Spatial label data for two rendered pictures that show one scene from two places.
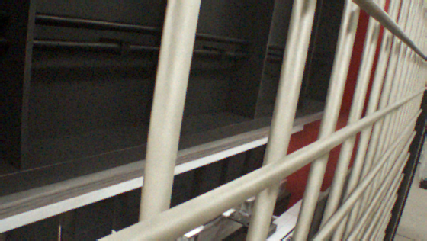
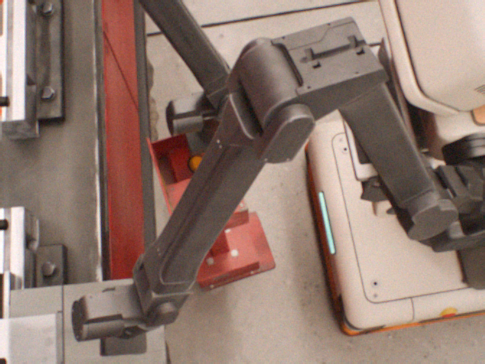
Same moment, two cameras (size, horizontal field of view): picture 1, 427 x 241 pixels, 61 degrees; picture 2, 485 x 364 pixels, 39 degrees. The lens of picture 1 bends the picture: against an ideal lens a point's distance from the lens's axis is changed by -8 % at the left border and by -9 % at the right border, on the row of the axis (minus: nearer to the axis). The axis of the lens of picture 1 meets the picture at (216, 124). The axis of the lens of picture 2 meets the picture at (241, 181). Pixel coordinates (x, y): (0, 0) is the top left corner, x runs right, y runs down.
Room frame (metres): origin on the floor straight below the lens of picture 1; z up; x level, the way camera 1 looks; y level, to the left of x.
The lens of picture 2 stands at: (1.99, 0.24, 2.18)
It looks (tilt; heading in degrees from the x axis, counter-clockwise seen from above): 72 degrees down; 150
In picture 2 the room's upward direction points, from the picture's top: 6 degrees counter-clockwise
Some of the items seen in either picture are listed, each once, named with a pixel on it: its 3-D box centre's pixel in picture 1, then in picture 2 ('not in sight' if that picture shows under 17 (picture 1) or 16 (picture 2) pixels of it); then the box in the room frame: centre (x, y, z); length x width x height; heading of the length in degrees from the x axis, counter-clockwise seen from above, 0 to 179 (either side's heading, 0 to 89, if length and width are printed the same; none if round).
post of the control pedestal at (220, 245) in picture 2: not in sight; (211, 223); (1.53, 0.40, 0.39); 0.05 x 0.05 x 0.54; 73
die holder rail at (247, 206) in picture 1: (264, 194); not in sight; (2.12, -0.35, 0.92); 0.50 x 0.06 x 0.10; 149
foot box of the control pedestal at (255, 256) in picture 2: not in sight; (229, 246); (1.54, 0.43, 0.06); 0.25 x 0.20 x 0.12; 73
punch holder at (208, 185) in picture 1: (201, 177); not in sight; (1.50, 0.02, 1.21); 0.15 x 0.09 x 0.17; 149
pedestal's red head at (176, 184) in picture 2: not in sight; (200, 182); (1.53, 0.40, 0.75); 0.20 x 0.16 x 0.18; 163
